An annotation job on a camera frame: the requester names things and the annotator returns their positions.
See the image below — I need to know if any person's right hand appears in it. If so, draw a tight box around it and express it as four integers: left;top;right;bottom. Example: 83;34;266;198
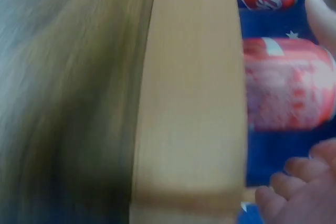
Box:
255;0;336;224

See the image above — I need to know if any pink and red drink can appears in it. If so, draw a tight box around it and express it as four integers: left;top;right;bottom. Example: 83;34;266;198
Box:
242;37;336;132

